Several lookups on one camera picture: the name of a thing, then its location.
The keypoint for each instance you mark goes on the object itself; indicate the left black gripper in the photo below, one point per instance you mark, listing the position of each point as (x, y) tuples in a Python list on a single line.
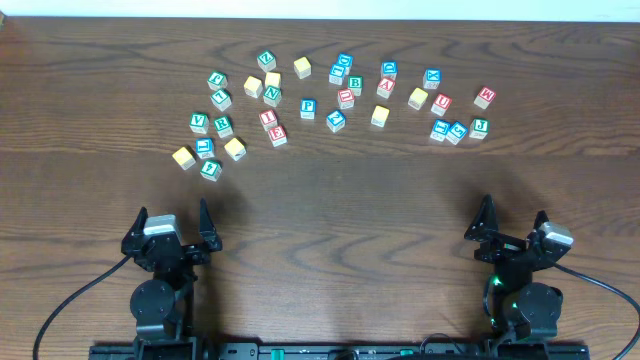
[(208, 237)]

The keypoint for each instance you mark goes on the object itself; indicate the green Z block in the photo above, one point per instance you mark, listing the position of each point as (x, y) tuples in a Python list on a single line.
[(267, 61)]

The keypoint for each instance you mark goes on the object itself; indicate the red U block centre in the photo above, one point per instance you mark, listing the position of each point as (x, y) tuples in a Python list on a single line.
[(346, 98)]

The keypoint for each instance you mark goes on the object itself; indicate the blue 2 block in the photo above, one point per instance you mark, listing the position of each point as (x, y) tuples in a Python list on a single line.
[(336, 121)]

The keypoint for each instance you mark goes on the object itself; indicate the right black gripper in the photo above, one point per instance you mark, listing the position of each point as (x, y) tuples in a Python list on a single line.
[(503, 245)]

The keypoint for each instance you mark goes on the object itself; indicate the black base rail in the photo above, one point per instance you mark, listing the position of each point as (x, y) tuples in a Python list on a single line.
[(432, 350)]

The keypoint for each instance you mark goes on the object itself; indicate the blue block lower right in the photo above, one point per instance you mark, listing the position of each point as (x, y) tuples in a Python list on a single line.
[(440, 130)]

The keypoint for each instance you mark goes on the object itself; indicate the red M block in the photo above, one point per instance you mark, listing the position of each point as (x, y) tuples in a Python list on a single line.
[(484, 97)]

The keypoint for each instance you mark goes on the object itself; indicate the yellow block centre right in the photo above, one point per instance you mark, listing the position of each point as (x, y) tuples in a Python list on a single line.
[(380, 116)]

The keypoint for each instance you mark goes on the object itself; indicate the red A block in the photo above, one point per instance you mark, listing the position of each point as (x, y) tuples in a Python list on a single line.
[(385, 87)]

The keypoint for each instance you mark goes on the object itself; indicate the yellow block left upper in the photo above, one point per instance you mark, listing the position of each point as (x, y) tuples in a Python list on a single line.
[(253, 86)]

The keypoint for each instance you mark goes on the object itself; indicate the red U block right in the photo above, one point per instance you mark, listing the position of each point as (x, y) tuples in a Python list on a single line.
[(441, 104)]

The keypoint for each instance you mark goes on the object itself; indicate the blue L block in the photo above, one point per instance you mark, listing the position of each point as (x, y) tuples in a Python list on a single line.
[(204, 148)]

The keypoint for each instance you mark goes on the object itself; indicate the red E block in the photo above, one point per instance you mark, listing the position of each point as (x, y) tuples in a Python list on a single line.
[(277, 136)]

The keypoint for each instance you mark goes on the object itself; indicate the blue G block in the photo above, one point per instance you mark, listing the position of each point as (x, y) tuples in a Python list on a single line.
[(456, 133)]

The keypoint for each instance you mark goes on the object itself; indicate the green V block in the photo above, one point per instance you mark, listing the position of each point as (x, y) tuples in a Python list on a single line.
[(199, 123)]

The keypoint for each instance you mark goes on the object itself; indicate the green R block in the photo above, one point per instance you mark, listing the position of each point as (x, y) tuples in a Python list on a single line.
[(223, 126)]

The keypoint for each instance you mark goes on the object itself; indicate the green J block upper left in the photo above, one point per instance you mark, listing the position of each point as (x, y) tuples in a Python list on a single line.
[(217, 81)]

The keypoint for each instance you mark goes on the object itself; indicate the green N block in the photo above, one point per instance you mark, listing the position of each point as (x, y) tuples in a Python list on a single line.
[(272, 96)]

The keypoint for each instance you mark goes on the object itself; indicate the red I block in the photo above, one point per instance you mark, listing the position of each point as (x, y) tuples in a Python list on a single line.
[(268, 119)]

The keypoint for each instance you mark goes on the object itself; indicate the blue X block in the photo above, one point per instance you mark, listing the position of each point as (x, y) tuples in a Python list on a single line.
[(432, 78)]

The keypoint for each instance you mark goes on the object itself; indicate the green J block right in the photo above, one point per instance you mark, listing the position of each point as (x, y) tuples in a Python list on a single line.
[(479, 128)]

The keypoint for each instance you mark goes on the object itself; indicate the yellow block top centre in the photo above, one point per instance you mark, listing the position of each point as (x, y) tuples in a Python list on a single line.
[(302, 67)]

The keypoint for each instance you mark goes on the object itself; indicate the green j block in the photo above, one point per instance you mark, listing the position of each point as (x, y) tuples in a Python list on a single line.
[(479, 128), (217, 81)]

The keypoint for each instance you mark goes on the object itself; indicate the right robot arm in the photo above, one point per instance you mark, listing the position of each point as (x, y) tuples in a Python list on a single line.
[(520, 309)]

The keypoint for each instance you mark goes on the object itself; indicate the yellow G block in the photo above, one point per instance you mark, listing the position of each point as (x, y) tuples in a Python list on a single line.
[(184, 158)]

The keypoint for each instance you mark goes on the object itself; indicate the red u block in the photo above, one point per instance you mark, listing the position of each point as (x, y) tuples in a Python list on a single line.
[(346, 98), (441, 104)]

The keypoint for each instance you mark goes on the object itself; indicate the pale yellow block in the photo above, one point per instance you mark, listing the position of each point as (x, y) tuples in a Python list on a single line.
[(272, 79)]

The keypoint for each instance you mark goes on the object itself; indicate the green B block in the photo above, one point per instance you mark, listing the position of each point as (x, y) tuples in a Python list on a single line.
[(355, 84)]

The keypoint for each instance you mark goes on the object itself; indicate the blue P block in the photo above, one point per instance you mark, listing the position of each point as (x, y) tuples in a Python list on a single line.
[(307, 109)]

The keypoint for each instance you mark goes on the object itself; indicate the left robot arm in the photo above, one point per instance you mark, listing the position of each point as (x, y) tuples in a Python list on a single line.
[(163, 305)]

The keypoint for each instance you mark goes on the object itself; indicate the green 4 block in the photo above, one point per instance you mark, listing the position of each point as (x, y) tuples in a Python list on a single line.
[(211, 170)]

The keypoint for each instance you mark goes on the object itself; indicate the green 7 block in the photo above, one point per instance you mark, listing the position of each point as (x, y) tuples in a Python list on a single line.
[(221, 99)]

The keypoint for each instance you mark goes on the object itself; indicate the yellow block near L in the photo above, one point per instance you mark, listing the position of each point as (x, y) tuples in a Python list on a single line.
[(235, 148)]

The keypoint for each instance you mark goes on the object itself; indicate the blue D block right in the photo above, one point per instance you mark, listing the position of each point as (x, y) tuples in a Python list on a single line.
[(389, 69)]

